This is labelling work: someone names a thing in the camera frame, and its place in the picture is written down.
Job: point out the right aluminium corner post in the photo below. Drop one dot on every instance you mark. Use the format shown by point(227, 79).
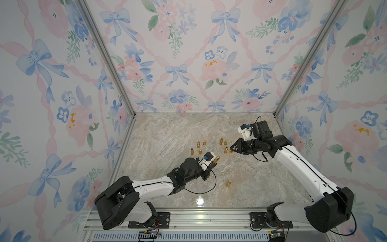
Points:
point(321, 36)

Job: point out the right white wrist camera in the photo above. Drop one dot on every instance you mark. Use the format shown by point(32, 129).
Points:
point(246, 132)

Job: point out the green circuit board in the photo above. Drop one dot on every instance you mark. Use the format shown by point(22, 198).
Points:
point(277, 237)

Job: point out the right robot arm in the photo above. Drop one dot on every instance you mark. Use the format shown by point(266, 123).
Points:
point(331, 205)

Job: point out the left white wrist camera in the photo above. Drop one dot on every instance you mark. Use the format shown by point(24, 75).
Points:
point(207, 160)

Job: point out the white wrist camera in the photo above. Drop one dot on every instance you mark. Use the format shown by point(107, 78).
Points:
point(246, 132)
point(207, 160)

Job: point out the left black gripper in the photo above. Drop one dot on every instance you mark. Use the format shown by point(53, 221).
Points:
point(206, 173)

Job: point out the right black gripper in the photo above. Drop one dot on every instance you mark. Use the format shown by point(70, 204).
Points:
point(240, 146)

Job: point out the aluminium front rail frame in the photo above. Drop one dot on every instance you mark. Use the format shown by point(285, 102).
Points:
point(187, 225)

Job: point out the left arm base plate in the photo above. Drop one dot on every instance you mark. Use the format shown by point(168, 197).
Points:
point(162, 220)

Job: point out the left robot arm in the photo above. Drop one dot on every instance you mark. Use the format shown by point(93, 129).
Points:
point(127, 198)

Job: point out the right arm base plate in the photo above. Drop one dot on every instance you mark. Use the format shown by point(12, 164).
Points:
point(259, 220)

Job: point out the aluminium corner post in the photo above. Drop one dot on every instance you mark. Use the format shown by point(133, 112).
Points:
point(321, 36)
point(90, 23)

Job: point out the left aluminium corner post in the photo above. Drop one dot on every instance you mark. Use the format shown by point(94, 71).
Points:
point(90, 23)

